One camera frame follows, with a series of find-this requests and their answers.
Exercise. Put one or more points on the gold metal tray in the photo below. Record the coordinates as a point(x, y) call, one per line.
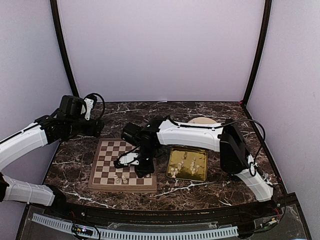
point(185, 174)

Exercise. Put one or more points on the white chess piece cluster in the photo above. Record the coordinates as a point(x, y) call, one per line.
point(187, 159)

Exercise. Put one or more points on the white chess king piece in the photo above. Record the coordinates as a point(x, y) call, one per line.
point(124, 179)

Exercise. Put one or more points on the black frame post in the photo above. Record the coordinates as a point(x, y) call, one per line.
point(258, 53)
point(62, 47)

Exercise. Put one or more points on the left black frame post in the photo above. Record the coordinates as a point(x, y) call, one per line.
point(62, 47)

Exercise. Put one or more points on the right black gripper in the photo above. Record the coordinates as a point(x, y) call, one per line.
point(147, 169)

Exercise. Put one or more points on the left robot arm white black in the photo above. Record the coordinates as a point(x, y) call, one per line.
point(73, 117)

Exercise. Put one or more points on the white cable duct strip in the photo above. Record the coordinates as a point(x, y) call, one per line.
point(134, 232)

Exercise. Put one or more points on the beige floral ceramic plate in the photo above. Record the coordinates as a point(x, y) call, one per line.
point(202, 120)

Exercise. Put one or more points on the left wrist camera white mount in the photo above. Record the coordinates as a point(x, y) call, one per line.
point(89, 102)

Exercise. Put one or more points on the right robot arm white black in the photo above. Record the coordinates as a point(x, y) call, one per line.
point(226, 139)

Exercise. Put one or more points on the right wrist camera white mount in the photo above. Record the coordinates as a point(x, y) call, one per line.
point(126, 160)

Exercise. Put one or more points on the right black frame post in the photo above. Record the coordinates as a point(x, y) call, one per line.
point(258, 53)

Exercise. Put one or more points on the white chess queen piece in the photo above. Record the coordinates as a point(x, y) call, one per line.
point(116, 179)

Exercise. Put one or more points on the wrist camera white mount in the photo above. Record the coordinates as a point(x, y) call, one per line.
point(89, 102)
point(126, 160)

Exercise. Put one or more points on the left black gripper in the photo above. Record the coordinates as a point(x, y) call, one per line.
point(90, 131)

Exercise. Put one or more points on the wooden chess board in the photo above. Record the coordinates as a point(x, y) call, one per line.
point(103, 170)

